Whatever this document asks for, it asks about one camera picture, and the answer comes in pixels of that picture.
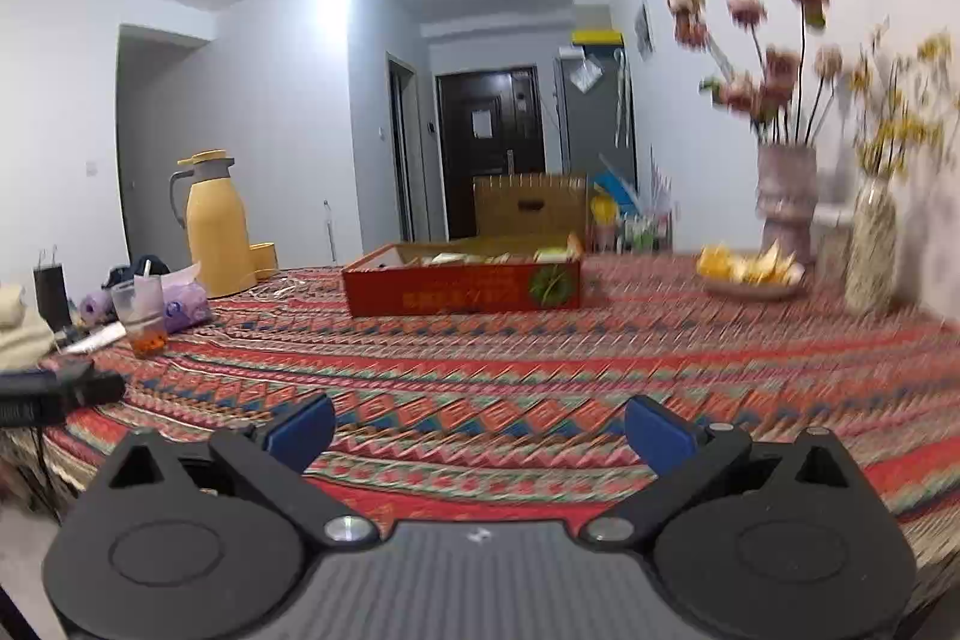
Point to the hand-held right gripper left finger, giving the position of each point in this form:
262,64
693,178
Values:
304,434

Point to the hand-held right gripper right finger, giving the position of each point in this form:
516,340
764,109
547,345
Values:
651,434

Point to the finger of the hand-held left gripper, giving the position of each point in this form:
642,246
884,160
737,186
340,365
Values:
97,389

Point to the red cardboard box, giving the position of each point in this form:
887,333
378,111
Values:
450,295

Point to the pile of snack packets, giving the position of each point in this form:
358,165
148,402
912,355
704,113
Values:
450,257

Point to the white cloth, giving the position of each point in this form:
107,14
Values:
22,329

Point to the purple roll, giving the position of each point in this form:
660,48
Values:
94,308

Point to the clear plastic cup with straw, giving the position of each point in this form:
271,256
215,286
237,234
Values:
141,317

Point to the black charger block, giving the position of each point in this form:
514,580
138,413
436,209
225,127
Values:
51,291

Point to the dark bag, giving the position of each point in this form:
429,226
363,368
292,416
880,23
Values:
127,271

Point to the purple tissue pack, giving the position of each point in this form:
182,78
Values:
186,302

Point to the small yellow cup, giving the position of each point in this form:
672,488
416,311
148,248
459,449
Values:
264,261

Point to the yellow thermos jug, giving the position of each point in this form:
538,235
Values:
217,235

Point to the bowl of yellow fruit peels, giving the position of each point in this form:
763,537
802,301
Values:
757,266

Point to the storage rack with bottles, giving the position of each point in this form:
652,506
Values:
641,233

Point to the yellow plastic item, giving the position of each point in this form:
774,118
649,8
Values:
602,211

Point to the purple feather decoration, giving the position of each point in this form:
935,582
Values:
660,190

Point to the blue plastic item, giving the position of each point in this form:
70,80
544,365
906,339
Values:
619,190

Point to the glass jar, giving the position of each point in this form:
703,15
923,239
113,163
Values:
829,246

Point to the pink ceramic vase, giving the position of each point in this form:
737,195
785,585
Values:
786,197

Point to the brown cardboard box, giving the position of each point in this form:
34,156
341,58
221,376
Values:
495,205

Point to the floral patterned vase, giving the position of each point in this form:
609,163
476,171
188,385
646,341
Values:
870,250

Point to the dark brown door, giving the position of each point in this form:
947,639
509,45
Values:
510,160

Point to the grey refrigerator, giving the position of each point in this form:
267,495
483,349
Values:
585,130

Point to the white folded umbrella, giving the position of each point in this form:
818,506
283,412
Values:
622,100

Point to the white paper on door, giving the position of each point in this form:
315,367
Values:
481,123

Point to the clear plastic bag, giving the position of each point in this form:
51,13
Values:
585,74

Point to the yellow flower branches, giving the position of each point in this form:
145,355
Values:
896,138

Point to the dried pink roses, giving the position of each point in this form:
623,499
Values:
780,70

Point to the yellow box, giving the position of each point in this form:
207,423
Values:
596,38

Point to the wall picture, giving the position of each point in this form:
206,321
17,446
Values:
643,31

